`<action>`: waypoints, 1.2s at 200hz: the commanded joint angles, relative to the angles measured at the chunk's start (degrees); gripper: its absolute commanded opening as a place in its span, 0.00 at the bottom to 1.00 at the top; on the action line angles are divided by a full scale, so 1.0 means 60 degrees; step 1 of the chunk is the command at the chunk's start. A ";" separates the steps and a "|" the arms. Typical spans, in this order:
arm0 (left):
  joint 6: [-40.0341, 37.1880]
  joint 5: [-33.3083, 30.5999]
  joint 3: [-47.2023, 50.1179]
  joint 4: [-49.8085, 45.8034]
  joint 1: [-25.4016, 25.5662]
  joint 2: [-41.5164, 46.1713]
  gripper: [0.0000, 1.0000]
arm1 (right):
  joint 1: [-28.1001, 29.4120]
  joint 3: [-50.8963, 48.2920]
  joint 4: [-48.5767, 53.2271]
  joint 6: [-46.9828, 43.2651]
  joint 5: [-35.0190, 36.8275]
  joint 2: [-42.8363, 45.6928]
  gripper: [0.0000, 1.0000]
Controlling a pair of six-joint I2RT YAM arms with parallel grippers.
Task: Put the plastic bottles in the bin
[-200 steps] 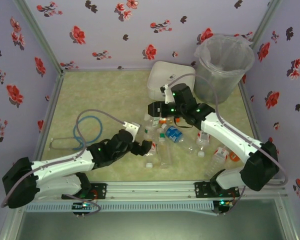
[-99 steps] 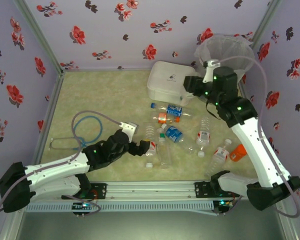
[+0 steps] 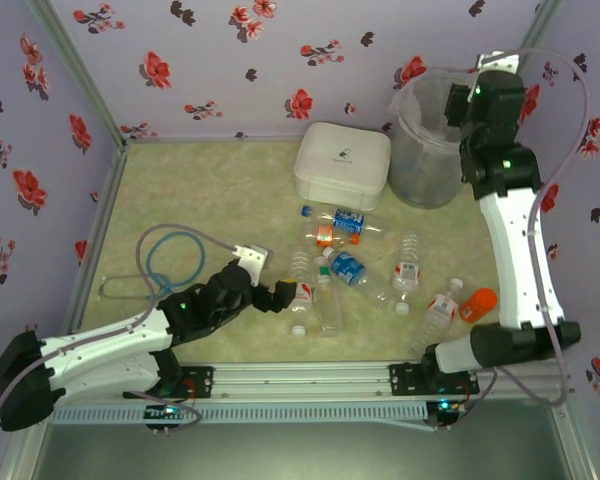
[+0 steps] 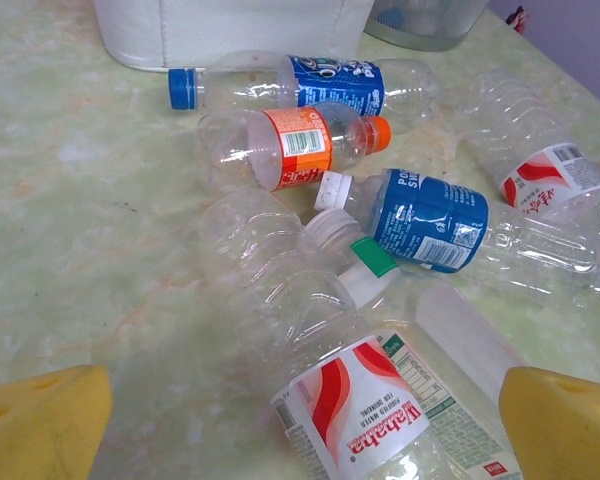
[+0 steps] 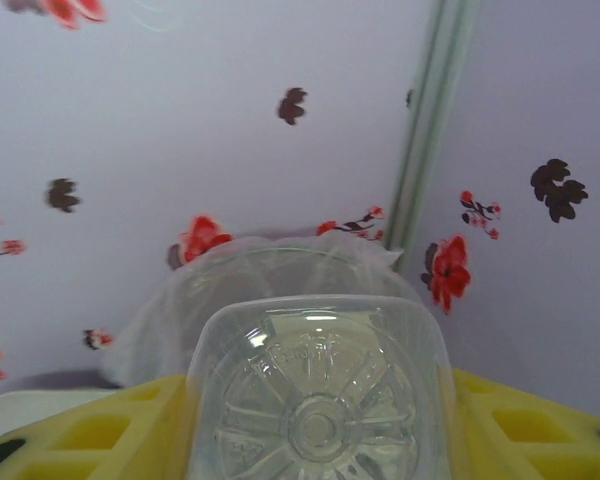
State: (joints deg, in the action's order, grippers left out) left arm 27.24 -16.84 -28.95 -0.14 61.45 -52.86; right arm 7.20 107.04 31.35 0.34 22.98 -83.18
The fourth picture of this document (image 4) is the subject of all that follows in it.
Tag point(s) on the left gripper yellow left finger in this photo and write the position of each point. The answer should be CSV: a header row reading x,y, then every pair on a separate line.
x,y
40,425

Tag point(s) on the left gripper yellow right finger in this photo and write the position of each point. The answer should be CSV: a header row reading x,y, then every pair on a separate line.
x,y
565,430

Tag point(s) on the clear bottle green band cap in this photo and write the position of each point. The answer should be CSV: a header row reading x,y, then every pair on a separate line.
x,y
460,330

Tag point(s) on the clear bottle red white label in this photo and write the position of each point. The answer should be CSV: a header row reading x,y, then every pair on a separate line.
x,y
530,180
360,415

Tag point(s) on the blue label bottle white cap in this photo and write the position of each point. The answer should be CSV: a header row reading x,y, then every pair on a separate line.
x,y
430,220

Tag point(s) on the orange label bottle orange cap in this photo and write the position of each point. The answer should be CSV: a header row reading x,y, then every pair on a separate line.
x,y
300,145

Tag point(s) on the grey translucent waste bin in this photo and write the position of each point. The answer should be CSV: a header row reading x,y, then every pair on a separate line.
x,y
445,25

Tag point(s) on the white square zip case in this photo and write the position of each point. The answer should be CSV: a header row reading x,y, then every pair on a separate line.
x,y
220,30

